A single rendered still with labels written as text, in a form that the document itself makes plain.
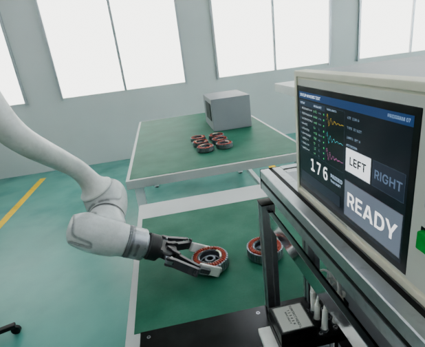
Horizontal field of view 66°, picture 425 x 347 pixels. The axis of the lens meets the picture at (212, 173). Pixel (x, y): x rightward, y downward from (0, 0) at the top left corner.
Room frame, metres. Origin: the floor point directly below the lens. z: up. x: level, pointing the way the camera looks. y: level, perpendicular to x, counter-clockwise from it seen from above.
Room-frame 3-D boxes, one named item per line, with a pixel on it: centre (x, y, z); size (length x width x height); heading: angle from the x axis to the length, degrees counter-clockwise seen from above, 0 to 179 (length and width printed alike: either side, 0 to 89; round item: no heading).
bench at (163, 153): (2.69, 0.05, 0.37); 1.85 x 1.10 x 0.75; 7
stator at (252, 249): (0.87, -0.13, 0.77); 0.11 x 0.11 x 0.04
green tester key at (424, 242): (0.24, -0.18, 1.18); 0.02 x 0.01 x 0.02; 7
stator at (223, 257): (0.85, 0.04, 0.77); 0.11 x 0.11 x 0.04
